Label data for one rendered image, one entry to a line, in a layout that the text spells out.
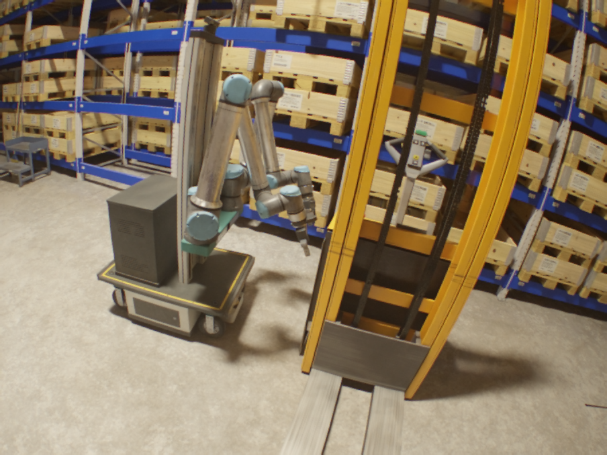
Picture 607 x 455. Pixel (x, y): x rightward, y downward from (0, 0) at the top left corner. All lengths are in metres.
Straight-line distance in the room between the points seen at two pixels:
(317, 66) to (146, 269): 2.11
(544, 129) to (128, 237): 3.30
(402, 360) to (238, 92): 1.52
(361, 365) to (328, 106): 2.07
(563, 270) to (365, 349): 2.54
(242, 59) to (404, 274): 2.37
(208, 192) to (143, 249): 0.70
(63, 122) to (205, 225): 4.07
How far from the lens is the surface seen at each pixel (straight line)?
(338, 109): 2.82
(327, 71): 2.86
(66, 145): 5.21
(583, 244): 3.69
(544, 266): 3.56
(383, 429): 1.79
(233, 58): 3.19
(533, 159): 3.12
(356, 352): 1.76
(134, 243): 1.95
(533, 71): 1.41
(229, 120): 1.32
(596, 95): 3.46
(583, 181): 3.42
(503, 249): 3.27
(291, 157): 2.97
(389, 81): 1.28
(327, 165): 2.90
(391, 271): 1.67
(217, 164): 1.36
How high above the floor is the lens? 1.54
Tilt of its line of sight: 25 degrees down
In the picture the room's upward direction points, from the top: 10 degrees clockwise
